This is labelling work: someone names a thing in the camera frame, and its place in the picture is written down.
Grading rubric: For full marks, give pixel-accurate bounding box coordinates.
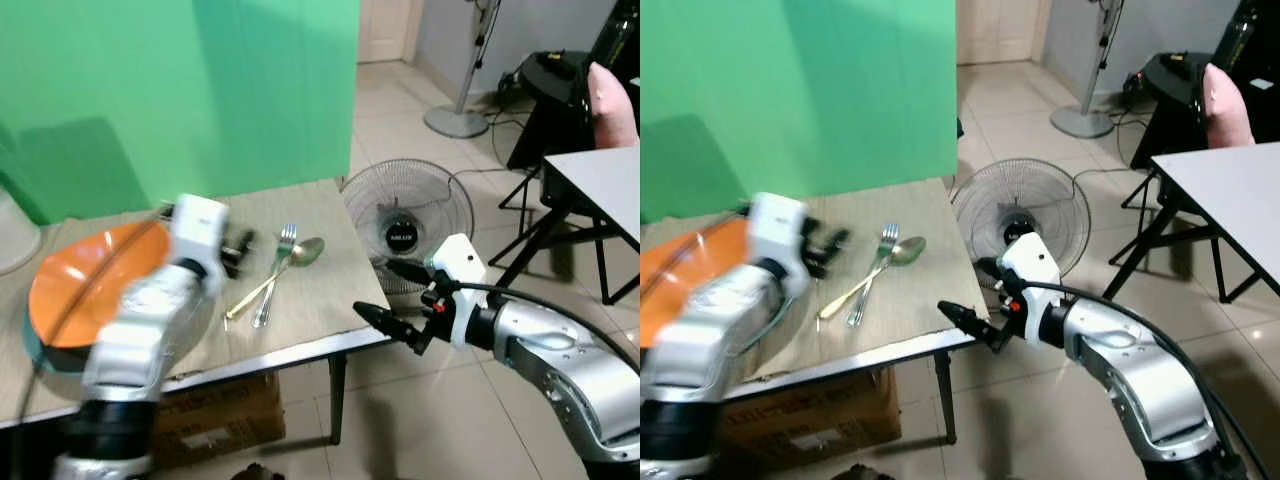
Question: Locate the silver metal fork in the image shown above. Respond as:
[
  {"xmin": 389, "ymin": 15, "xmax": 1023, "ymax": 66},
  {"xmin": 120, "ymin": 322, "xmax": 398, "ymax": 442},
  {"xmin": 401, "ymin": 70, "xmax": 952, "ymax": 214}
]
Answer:
[
  {"xmin": 847, "ymin": 224, "xmax": 900, "ymax": 330},
  {"xmin": 253, "ymin": 224, "xmax": 300, "ymax": 330}
]

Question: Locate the black cage floor fan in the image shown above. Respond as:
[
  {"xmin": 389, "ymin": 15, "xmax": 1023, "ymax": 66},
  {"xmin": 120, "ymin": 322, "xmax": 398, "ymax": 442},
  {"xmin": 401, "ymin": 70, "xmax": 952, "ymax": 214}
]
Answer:
[
  {"xmin": 951, "ymin": 157, "xmax": 1092, "ymax": 293},
  {"xmin": 339, "ymin": 157, "xmax": 477, "ymax": 297}
]

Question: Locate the black metal table leg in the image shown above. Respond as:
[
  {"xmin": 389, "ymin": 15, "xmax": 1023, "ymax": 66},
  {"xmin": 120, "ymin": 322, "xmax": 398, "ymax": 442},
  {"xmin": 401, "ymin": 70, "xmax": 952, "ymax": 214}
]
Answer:
[
  {"xmin": 327, "ymin": 350, "xmax": 349, "ymax": 447},
  {"xmin": 934, "ymin": 349, "xmax": 959, "ymax": 447}
]

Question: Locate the orange round plate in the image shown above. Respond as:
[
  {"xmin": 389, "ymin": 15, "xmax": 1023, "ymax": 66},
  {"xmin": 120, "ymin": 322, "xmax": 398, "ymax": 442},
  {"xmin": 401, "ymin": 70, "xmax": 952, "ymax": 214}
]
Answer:
[
  {"xmin": 640, "ymin": 216, "xmax": 753, "ymax": 349},
  {"xmin": 24, "ymin": 218, "xmax": 216, "ymax": 377}
]

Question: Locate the grey round base stand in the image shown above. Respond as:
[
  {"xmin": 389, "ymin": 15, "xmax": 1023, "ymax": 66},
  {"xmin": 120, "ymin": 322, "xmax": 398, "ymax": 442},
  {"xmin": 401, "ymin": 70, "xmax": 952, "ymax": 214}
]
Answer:
[
  {"xmin": 1049, "ymin": 0, "xmax": 1129, "ymax": 140},
  {"xmin": 423, "ymin": 0, "xmax": 503, "ymax": 140}
]

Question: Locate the green screen backdrop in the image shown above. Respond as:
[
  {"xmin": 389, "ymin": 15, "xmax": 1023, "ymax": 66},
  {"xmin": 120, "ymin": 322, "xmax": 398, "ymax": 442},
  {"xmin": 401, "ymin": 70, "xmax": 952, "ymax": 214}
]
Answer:
[
  {"xmin": 0, "ymin": 0, "xmax": 362, "ymax": 227},
  {"xmin": 640, "ymin": 0, "xmax": 960, "ymax": 225}
]

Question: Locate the brown cardboard box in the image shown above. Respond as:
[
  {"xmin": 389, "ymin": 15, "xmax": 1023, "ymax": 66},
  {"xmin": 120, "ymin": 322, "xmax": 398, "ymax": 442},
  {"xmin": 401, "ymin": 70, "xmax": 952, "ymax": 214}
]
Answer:
[
  {"xmin": 148, "ymin": 371, "xmax": 287, "ymax": 470},
  {"xmin": 718, "ymin": 366, "xmax": 903, "ymax": 473}
]

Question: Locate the white table with black legs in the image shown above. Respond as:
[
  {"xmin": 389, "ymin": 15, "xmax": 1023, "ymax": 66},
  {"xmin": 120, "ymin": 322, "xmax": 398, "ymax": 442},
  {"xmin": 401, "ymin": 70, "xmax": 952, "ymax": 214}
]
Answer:
[
  {"xmin": 1103, "ymin": 142, "xmax": 1280, "ymax": 305},
  {"xmin": 488, "ymin": 146, "xmax": 641, "ymax": 307}
]

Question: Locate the black round stool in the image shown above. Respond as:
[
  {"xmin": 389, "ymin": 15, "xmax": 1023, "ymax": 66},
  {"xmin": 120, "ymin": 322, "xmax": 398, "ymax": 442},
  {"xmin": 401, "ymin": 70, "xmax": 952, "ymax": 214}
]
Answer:
[
  {"xmin": 503, "ymin": 49, "xmax": 601, "ymax": 172},
  {"xmin": 1128, "ymin": 50, "xmax": 1217, "ymax": 170}
]

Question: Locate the cream door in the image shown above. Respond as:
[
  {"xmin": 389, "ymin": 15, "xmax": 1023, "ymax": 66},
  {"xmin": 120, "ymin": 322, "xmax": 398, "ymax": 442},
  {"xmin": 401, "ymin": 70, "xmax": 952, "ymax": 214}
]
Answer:
[
  {"xmin": 357, "ymin": 0, "xmax": 423, "ymax": 64},
  {"xmin": 955, "ymin": 0, "xmax": 1053, "ymax": 67}
]

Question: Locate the pink soft cushion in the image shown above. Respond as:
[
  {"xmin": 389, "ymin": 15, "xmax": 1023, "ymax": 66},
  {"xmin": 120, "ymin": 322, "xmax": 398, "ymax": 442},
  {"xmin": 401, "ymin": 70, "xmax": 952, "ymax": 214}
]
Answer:
[
  {"xmin": 1202, "ymin": 62, "xmax": 1257, "ymax": 150},
  {"xmin": 586, "ymin": 61, "xmax": 640, "ymax": 152}
]

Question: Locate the black equipment case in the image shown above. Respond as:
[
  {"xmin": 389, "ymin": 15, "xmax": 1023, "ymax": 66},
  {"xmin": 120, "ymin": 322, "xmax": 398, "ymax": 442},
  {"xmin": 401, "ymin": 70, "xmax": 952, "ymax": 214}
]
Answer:
[
  {"xmin": 1213, "ymin": 0, "xmax": 1280, "ymax": 103},
  {"xmin": 588, "ymin": 0, "xmax": 641, "ymax": 83}
]

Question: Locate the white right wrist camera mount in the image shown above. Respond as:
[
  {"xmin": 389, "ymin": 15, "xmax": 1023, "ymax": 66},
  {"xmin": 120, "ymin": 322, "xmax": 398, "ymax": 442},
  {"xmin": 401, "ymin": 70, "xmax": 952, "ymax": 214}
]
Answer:
[
  {"xmin": 429, "ymin": 233, "xmax": 491, "ymax": 349},
  {"xmin": 998, "ymin": 231, "xmax": 1063, "ymax": 348}
]

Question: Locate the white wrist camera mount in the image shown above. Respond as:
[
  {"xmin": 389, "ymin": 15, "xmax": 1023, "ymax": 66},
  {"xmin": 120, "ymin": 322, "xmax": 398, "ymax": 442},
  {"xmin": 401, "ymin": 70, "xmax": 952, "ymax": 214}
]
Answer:
[
  {"xmin": 429, "ymin": 233, "xmax": 491, "ymax": 349},
  {"xmin": 747, "ymin": 192, "xmax": 812, "ymax": 270},
  {"xmin": 167, "ymin": 194, "xmax": 230, "ymax": 272},
  {"xmin": 998, "ymin": 231, "xmax": 1063, "ymax": 348}
]

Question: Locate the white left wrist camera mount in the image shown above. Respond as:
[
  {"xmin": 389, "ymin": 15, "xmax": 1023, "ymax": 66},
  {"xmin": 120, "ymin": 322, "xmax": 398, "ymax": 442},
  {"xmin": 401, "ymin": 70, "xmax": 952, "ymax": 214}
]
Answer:
[
  {"xmin": 747, "ymin": 192, "xmax": 812, "ymax": 270},
  {"xmin": 167, "ymin": 194, "xmax": 230, "ymax": 272}
]

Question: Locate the gold handled metal spoon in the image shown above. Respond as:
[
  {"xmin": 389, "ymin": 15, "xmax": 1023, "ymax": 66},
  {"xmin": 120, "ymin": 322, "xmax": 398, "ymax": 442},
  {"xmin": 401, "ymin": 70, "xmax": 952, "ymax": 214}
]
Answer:
[
  {"xmin": 817, "ymin": 235, "xmax": 928, "ymax": 322},
  {"xmin": 224, "ymin": 236, "xmax": 327, "ymax": 322}
]

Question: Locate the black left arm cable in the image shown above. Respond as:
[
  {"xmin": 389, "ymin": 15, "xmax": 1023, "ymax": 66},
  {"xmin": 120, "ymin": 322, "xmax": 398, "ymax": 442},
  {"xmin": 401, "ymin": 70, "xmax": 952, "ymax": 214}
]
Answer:
[{"xmin": 38, "ymin": 205, "xmax": 177, "ymax": 346}]

